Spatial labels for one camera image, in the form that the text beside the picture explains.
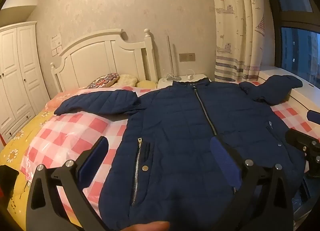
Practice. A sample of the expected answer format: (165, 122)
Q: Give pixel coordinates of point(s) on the white nightstand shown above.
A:
(167, 83)

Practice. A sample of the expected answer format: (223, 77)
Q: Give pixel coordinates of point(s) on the yellow floral bed sheet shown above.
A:
(22, 145)

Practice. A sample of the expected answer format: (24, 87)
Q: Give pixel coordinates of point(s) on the person's left hand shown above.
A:
(147, 226)

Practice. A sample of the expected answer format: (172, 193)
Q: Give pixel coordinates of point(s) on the paper note on wall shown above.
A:
(56, 40)

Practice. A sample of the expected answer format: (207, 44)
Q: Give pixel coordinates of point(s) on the beige wall outlet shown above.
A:
(187, 57)

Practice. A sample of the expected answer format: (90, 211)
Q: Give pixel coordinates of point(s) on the white wardrobe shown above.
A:
(17, 70)

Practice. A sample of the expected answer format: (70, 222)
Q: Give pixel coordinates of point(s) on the navy blue puffer jacket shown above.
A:
(175, 120)

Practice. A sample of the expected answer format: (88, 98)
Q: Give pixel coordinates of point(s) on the wall switch panel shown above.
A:
(57, 51)

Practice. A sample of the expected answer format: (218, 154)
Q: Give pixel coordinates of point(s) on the dark framed window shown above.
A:
(297, 45)

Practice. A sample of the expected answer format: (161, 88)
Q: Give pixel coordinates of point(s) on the patterned round pillow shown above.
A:
(103, 80)

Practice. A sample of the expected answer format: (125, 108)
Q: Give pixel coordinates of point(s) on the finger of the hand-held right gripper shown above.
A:
(313, 116)
(302, 140)

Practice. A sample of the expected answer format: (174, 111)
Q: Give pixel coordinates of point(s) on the yellow pillow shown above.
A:
(147, 84)

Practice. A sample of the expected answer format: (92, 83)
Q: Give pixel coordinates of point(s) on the pink checkered blanket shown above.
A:
(75, 130)

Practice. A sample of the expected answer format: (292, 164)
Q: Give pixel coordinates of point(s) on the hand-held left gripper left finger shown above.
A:
(90, 163)

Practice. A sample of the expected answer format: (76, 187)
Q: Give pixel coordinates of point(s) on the ship print curtain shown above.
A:
(237, 25)

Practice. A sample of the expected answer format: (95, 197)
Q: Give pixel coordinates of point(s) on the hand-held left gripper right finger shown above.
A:
(225, 160)

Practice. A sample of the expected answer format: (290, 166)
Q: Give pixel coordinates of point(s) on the white window sill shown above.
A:
(302, 95)

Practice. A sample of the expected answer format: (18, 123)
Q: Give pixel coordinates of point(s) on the cream textured pillow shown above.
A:
(127, 79)

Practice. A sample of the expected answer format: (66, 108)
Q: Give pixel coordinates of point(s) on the white slim desk lamp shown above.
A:
(171, 55)

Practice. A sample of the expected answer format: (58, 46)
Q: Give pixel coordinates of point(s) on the white wooden bed headboard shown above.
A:
(100, 53)

